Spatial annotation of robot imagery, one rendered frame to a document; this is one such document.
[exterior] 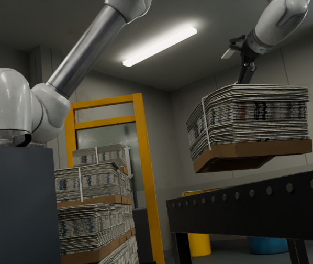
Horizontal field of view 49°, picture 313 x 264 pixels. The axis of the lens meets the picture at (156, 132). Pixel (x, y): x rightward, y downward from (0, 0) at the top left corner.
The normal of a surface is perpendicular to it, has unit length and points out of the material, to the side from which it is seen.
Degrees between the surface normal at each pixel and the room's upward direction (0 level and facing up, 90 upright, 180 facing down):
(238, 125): 100
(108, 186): 90
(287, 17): 137
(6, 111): 92
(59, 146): 90
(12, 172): 90
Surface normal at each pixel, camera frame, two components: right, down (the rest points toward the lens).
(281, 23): -0.46, 0.69
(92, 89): 0.76, -0.24
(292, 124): 0.29, -0.07
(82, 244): -0.03, -0.21
